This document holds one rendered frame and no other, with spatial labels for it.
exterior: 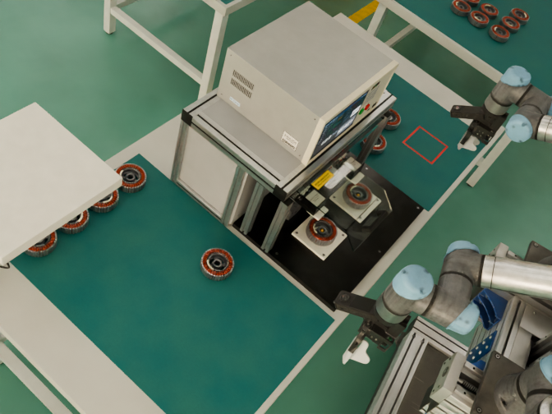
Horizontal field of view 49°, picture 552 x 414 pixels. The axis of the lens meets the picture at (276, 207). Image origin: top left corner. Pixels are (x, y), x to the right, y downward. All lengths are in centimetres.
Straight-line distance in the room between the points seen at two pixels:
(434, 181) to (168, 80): 178
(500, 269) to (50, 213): 107
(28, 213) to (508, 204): 299
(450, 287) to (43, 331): 118
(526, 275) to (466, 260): 13
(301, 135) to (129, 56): 211
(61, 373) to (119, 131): 179
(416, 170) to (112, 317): 139
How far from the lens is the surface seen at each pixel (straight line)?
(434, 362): 285
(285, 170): 190
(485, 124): 212
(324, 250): 218
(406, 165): 264
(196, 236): 213
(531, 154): 438
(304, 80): 190
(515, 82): 200
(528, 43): 378
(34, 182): 166
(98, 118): 346
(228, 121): 198
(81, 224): 209
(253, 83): 192
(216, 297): 202
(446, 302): 136
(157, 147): 236
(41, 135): 176
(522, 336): 216
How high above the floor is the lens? 252
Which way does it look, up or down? 51 degrees down
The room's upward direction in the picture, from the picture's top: 23 degrees clockwise
